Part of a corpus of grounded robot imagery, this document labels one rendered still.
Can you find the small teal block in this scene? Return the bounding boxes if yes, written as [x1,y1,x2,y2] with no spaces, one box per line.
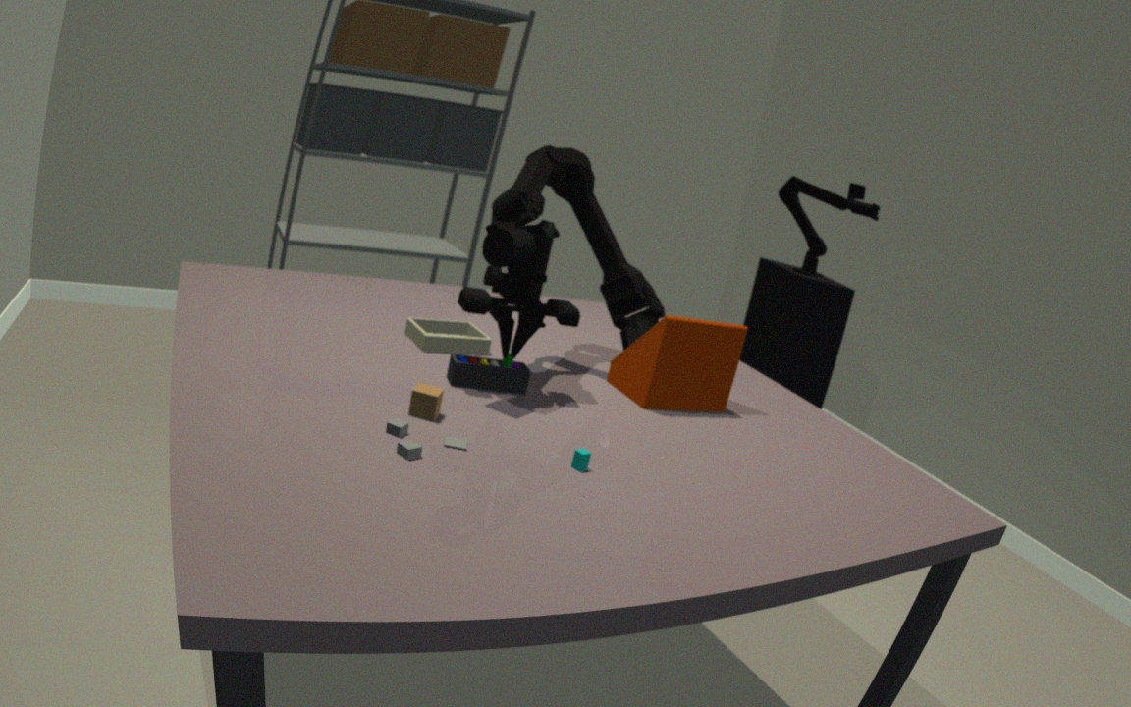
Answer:
[571,449,592,471]

